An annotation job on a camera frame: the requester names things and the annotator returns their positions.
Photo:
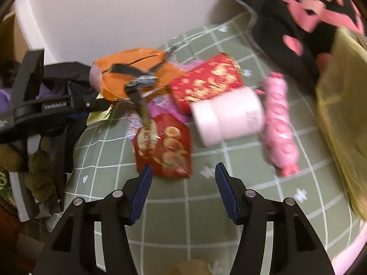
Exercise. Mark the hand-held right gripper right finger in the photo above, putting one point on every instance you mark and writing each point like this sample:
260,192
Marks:
226,194

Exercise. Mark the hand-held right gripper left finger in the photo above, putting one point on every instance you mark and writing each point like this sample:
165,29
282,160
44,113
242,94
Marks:
142,194

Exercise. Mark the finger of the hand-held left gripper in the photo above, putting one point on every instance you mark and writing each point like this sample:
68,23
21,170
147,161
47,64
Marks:
142,111
142,81

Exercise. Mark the pink purple tissue pack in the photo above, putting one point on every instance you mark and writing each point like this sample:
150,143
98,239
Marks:
163,104

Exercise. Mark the orange snack wrapper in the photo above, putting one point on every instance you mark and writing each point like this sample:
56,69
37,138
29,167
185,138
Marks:
114,84

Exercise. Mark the pale yellow snack bag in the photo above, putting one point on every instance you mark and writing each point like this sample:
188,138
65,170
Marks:
99,116

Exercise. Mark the red cookie packet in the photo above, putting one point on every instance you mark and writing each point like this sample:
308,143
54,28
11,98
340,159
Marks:
169,151

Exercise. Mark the red gold patterned packet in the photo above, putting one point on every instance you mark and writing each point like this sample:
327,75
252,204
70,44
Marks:
206,83

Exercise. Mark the yellow plastic bag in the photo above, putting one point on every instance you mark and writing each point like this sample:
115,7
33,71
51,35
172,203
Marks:
344,106

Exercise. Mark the black garment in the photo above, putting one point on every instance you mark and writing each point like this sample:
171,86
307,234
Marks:
77,74

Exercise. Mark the green checked tablecloth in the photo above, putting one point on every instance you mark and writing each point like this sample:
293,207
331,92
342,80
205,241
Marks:
186,220

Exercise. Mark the purple garment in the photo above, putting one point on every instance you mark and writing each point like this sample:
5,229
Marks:
4,100

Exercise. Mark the brown plush object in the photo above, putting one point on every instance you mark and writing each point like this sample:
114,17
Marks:
37,166

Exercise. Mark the wooden shelf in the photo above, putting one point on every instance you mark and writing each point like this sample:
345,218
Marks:
11,43

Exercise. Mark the pink cylindrical container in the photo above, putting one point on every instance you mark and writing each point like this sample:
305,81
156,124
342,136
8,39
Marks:
229,114

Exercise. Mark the tan rounded object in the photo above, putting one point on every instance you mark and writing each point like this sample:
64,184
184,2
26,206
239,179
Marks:
190,267

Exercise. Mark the green printed packet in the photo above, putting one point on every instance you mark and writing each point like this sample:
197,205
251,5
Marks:
5,189

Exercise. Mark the pink floral blanket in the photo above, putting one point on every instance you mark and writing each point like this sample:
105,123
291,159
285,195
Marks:
352,257

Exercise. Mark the black pillow with pink print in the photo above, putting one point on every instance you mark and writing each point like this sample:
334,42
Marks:
281,20

